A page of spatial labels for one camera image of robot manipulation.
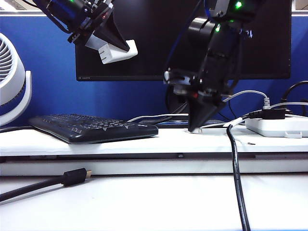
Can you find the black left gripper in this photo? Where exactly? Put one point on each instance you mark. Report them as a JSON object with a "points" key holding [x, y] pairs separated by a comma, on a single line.
{"points": [[93, 14]]}

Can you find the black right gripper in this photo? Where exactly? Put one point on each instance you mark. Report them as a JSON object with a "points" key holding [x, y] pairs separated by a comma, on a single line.
{"points": [[216, 67]]}

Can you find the white charging base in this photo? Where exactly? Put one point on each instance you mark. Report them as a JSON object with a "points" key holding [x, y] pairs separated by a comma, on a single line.
{"points": [[120, 56]]}

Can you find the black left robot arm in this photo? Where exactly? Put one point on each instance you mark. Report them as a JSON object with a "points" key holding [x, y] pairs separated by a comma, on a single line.
{"points": [[60, 12]]}

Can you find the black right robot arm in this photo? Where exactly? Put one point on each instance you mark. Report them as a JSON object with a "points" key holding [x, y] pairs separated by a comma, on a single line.
{"points": [[231, 9]]}

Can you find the black monitor stand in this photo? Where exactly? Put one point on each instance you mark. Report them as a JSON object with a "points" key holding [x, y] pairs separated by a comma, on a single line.
{"points": [[173, 103]]}

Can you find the black ASUS monitor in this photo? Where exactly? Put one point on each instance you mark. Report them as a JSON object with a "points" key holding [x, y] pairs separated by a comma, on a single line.
{"points": [[149, 29]]}

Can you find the white power strip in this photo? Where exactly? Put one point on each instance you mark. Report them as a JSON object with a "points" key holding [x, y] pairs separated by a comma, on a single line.
{"points": [[269, 127]]}

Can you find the black plug adapter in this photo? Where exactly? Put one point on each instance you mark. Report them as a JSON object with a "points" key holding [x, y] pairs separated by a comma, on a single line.
{"points": [[274, 113]]}

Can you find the black keyboard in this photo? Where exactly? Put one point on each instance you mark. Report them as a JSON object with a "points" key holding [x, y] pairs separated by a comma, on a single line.
{"points": [[96, 134]]}

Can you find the white desk fan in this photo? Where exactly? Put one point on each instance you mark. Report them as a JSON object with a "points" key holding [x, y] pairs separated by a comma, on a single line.
{"points": [[12, 79]]}

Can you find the dark glossy monitor base plate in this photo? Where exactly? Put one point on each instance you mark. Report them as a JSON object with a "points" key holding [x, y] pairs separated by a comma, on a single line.
{"points": [[168, 124]]}

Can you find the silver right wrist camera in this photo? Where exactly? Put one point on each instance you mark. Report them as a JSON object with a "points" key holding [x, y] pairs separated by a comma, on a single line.
{"points": [[178, 80]]}

